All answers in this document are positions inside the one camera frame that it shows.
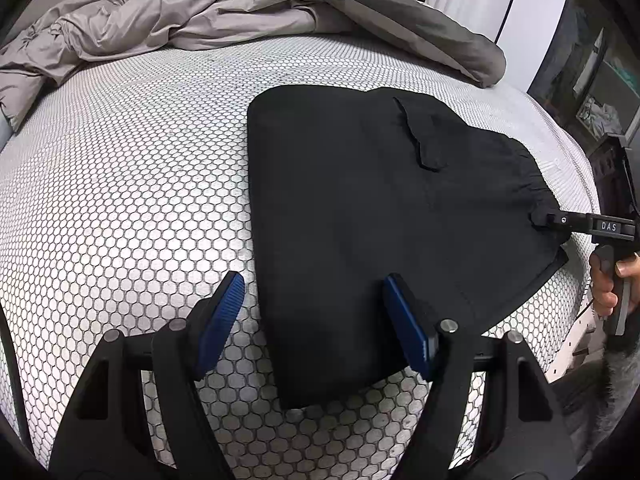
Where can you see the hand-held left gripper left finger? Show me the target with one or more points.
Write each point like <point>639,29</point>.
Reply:
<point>220,320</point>

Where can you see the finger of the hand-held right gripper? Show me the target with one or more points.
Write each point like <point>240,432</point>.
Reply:
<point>565,221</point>

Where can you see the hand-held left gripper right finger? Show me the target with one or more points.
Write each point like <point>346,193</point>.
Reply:
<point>407,325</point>

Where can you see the black pants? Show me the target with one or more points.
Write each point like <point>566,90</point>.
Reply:
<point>350,210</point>

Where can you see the person's right forearm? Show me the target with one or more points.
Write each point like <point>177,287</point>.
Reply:
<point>620,375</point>

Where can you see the person's right hand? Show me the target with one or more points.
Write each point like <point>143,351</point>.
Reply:
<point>602,290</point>

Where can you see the white perforated panel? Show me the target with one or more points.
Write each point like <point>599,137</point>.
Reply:
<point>575,340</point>

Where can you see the dark cluttered shelf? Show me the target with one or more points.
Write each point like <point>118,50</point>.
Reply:
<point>590,75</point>

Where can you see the white honeycomb mattress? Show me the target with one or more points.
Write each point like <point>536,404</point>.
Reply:
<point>125,185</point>

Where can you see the white wardrobe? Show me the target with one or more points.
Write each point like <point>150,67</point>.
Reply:
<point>530,20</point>

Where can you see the grey duvet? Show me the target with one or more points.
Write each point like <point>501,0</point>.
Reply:
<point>175,15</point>

